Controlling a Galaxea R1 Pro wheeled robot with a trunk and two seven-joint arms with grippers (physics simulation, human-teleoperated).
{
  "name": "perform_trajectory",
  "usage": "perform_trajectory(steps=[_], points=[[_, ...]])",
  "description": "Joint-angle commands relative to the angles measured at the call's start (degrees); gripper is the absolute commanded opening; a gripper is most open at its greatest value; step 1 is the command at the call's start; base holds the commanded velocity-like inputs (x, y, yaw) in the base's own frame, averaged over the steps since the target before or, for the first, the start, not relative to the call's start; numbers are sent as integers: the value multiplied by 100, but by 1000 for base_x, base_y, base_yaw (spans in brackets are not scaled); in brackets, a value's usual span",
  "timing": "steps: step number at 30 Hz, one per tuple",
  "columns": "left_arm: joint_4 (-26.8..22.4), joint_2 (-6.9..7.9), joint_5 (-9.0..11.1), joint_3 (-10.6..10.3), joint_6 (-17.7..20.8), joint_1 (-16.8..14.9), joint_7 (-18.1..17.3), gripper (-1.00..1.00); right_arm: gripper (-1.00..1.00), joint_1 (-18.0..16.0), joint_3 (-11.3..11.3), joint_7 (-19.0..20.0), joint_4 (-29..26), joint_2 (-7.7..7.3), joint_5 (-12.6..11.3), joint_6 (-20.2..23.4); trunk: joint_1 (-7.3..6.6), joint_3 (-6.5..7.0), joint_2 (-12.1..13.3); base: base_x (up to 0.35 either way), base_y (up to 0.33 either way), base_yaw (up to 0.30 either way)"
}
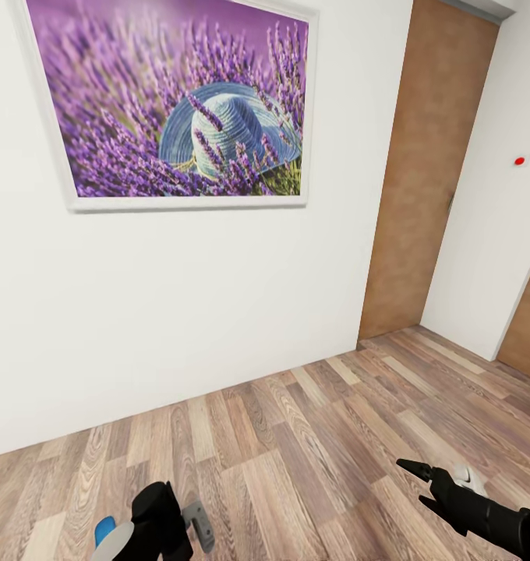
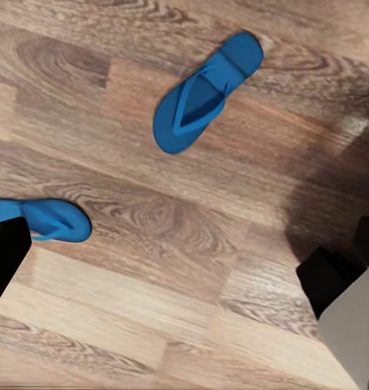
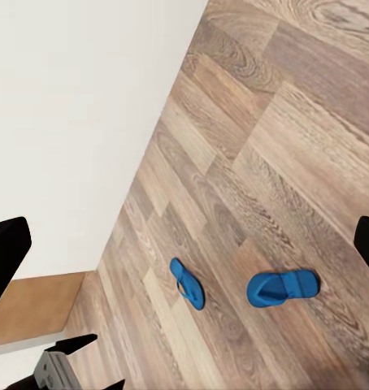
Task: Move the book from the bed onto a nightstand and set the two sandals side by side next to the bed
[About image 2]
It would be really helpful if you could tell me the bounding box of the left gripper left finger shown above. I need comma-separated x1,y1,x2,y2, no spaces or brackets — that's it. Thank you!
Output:
0,216,33,298

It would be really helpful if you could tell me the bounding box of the sandal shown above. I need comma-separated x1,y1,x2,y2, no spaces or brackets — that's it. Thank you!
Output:
0,198,93,243
153,32,264,154

